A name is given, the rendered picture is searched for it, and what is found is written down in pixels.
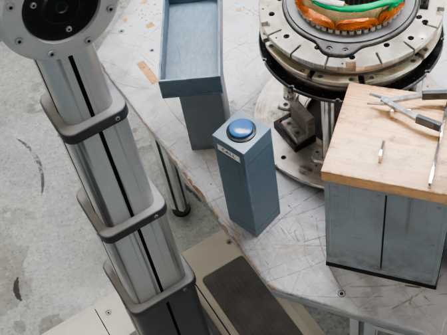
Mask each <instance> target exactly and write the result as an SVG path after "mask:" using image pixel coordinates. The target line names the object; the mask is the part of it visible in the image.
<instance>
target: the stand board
mask: <svg viewBox="0 0 447 335"><path fill-rule="evenodd" d="M370 92H371V93H373V94H378V95H381V96H386V97H388V98H390V97H395V96H402V95H407V94H415V93H418V92H410V91H405V90H397V89H392V88H384V87H379V86H371V85H367V84H359V83H354V82H350V83H349V86H348V88H347V92H346V94H345V98H344V100H343V105H342V107H341V111H340V113H339V117H338V119H337V123H336V126H335V129H334V132H333V135H332V138H331V142H330V144H329V148H328V150H327V154H326V156H325V161H324V163H323V167H322V169H321V180H323V181H330V182H334V183H340V184H344V185H351V186H355V187H361V188H365V189H371V190H375V191H381V192H385V193H392V194H396V195H402V196H406V197H412V198H417V199H423V200H427V201H433V202H437V203H443V204H447V118H446V123H445V127H444V133H443V136H442V141H441V145H440V151H439V154H438V160H437V163H436V169H435V172H434V178H433V182H432V187H431V189H429V188H428V182H429V178H430V172H431V169H432V164H433V160H434V154H435V151H436V146H437V142H438V137H439V133H440V132H437V131H435V130H431V129H429V128H426V127H424V126H421V125H419V124H416V123H415V121H414V120H412V119H410V118H408V117H407V116H405V115H403V114H401V113H400V112H397V111H395V113H394V118H393V119H390V110H391V108H390V107H388V106H385V105H384V106H378V105H368V104H367V102H380V99H379V98H376V97H374V96H371V95H369V94H370ZM446 101H447V100H422V99H418V100H409V101H405V102H397V104H398V105H400V106H402V107H404V108H409V109H412V111H411V112H413V113H415V114H421V115H423V116H426V117H429V118H431V119H434V120H437V121H439V122H442V119H443V115H444V110H445V106H446ZM383 140H385V141H386V144H385V150H384V155H383V157H382V162H381V163H378V154H379V151H380V147H381V144H382V141H383Z"/></svg>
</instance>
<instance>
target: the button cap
mask: <svg viewBox="0 0 447 335"><path fill-rule="evenodd" d="M229 133H230V135H231V137H232V138H235V139H238V140H242V139H245V138H248V137H250V136H251V135H252V134H253V124H252V123H251V122H250V121H249V120H247V119H244V118H240V119H237V120H234V121H233V122H232V123H231V124H230V125H229Z"/></svg>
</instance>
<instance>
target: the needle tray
mask: <svg viewBox="0 0 447 335"><path fill-rule="evenodd" d="M158 84H159V87H160V92H161V95H162V98H177V97H179V99H180V104H181V107H182V112H183V115H184V120H185V123H186V128H187V131H188V136H189V139H190V144H191V147H192V150H206V149H215V146H214V141H213V137H212V134H213V133H215V132H216V131H217V130H218V129H219V128H220V127H221V126H222V125H223V124H224V123H226V122H227V121H228V120H229V119H230V109H229V102H228V97H227V90H226V86H225V78H224V58H223V0H163V8H162V29H161V39H160V60H159V71H158Z"/></svg>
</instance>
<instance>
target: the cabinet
mask: <svg viewBox="0 0 447 335"><path fill-rule="evenodd" d="M324 191H325V233H326V255H327V260H326V265H327V266H331V267H337V268H340V269H345V270H348V271H354V272H358V273H363V274H366V275H372V276H375V277H380V278H384V279H390V280H395V281H398V282H404V283H407V284H413V285H416V286H421V287H425V288H431V289H434V290H436V287H437V283H438V276H439V272H440V266H441V262H442V256H443V252H444V246H445V242H446V236H447V204H443V203H437V202H433V201H427V200H423V199H417V198H412V197H406V196H402V195H396V194H392V193H385V192H381V191H375V190H371V189H365V188H361V187H355V186H351V185H344V184H340V183H334V182H330V181H324Z"/></svg>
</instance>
